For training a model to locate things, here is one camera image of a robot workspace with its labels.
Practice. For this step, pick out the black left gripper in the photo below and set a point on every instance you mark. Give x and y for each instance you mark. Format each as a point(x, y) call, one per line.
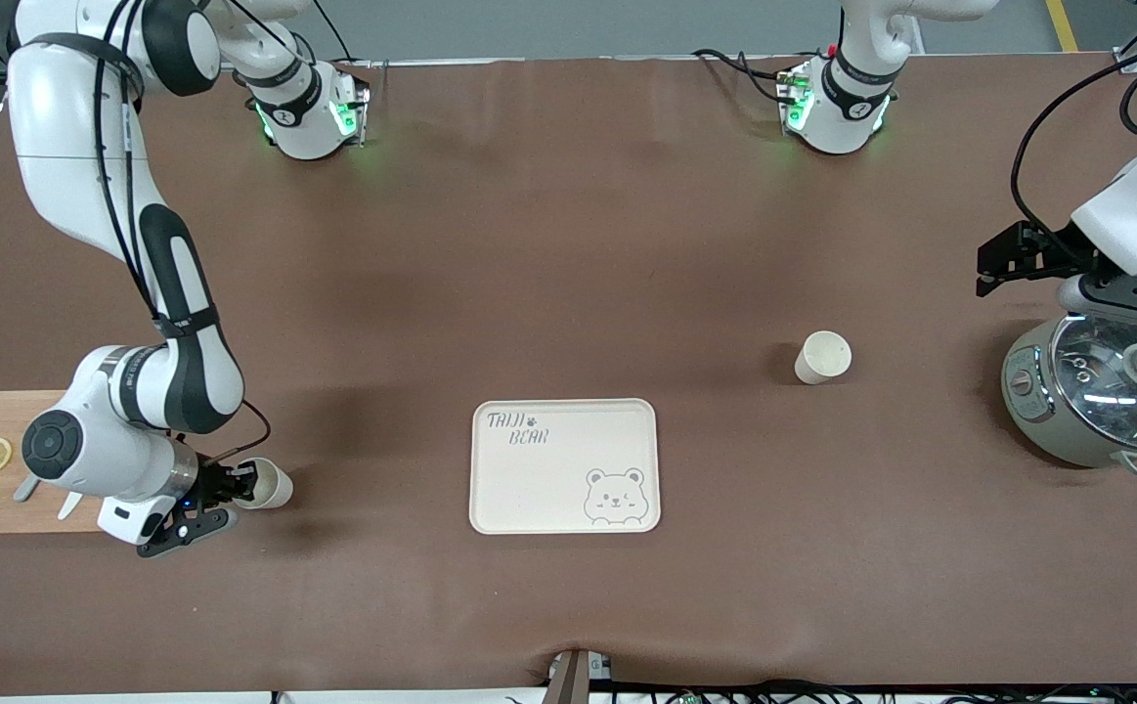
point(1045, 250)

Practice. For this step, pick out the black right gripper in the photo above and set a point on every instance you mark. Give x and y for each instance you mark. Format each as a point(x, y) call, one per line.
point(209, 482)

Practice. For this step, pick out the white plastic cup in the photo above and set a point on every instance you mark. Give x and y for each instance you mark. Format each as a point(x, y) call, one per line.
point(824, 354)
point(270, 486)

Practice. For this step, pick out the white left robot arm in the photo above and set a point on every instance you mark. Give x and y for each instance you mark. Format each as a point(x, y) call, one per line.
point(842, 117)

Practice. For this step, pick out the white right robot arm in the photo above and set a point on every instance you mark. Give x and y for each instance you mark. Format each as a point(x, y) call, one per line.
point(69, 147)

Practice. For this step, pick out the glass pot lid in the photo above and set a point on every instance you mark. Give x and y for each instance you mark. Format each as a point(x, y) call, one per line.
point(1106, 381)

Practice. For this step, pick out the grey-green cooking pot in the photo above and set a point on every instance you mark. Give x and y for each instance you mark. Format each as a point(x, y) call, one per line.
point(1037, 420)

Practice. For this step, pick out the white plastic knife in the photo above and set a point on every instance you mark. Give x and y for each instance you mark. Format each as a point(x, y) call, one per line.
point(69, 506)

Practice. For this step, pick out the grey plastic knife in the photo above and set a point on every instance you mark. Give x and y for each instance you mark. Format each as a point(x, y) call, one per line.
point(24, 489)

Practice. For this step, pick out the cream tray with bear print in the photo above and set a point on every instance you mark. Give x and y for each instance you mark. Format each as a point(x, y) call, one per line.
point(539, 489)

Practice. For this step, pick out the brown table cover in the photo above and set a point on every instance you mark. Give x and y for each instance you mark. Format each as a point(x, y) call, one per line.
point(568, 244)

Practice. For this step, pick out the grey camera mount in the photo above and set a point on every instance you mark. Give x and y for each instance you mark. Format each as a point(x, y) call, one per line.
point(573, 677)

